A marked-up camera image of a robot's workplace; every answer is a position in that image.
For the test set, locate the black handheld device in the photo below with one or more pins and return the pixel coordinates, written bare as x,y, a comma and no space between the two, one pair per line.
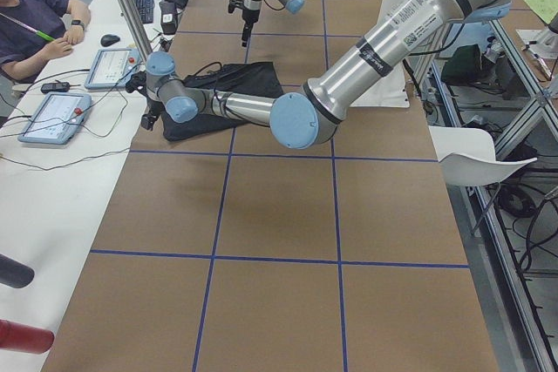
55,87

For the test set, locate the teach pendant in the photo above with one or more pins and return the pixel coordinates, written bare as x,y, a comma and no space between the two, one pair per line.
57,119
112,68

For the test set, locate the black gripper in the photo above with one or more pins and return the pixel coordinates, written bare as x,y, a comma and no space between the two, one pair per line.
151,109
247,17

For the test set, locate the aluminium frame post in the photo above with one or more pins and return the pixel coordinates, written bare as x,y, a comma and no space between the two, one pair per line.
136,27

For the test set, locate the far teach pendant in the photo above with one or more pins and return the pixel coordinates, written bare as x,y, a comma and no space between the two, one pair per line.
112,68

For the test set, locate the red bottle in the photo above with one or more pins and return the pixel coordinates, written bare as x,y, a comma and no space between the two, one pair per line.
23,338

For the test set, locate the black label printer box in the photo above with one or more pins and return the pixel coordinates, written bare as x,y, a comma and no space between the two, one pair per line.
168,17

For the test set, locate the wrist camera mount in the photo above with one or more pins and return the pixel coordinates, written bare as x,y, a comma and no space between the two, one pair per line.
137,82
234,5

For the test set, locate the black computer mouse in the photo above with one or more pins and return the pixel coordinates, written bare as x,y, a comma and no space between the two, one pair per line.
109,40

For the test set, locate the seated person in navy shirt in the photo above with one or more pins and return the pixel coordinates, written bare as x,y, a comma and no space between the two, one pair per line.
34,32

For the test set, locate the white plastic chair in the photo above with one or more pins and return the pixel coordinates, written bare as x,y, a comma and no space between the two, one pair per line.
467,157

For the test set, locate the near teach pendant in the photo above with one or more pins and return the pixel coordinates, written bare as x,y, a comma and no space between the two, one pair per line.
57,119

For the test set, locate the black keyboard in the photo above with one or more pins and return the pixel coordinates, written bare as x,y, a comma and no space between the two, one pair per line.
145,10

